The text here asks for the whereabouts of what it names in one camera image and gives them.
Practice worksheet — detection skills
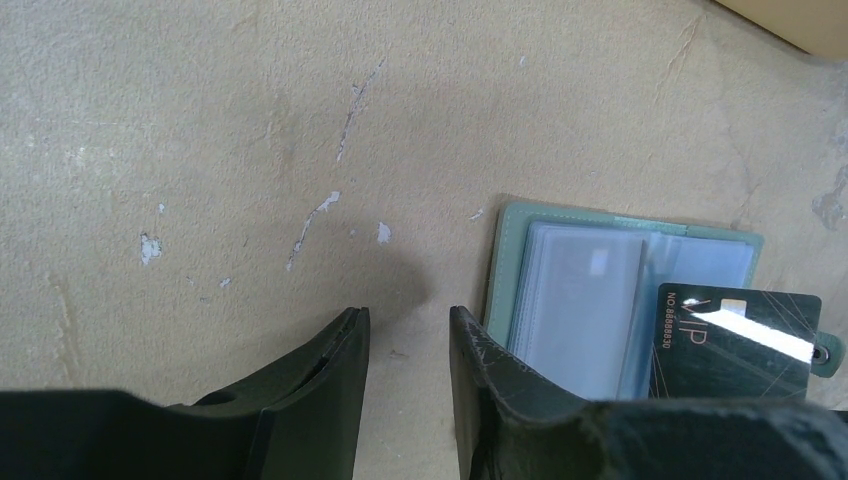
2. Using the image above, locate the teal card holder wallet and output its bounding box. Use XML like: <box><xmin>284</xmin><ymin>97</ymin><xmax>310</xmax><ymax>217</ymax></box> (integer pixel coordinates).
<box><xmin>485</xmin><ymin>202</ymin><xmax>847</xmax><ymax>400</ymax></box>

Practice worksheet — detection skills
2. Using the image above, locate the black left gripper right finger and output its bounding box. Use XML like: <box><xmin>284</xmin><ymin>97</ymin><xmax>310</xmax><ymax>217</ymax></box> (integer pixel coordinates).
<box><xmin>449</xmin><ymin>306</ymin><xmax>847</xmax><ymax>479</ymax></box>

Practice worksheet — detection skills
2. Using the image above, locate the tan oval tray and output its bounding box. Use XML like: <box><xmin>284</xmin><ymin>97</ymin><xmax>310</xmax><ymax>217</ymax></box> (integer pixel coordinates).
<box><xmin>718</xmin><ymin>0</ymin><xmax>847</xmax><ymax>61</ymax></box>

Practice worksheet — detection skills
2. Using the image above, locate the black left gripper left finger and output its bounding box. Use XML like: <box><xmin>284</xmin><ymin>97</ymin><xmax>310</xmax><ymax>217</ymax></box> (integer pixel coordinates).
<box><xmin>1</xmin><ymin>308</ymin><xmax>370</xmax><ymax>479</ymax></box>

